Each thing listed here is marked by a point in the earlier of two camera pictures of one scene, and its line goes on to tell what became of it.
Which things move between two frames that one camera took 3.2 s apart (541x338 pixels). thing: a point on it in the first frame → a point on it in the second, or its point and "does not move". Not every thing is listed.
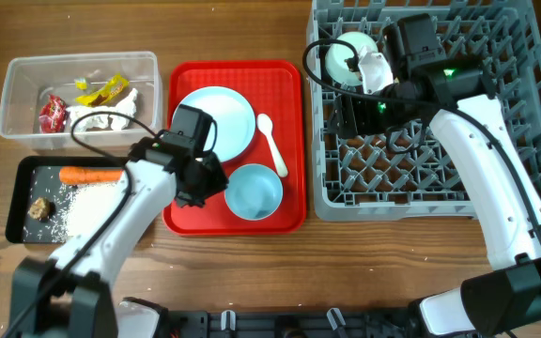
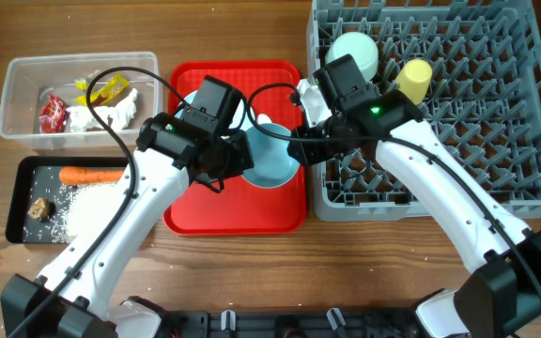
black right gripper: (353, 118) → (308, 153)
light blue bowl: (254, 192) → (273, 166)
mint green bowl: (337, 53) does not move
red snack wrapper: (52, 115) does not move
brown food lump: (41, 209) does not move
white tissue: (127, 106) does not move
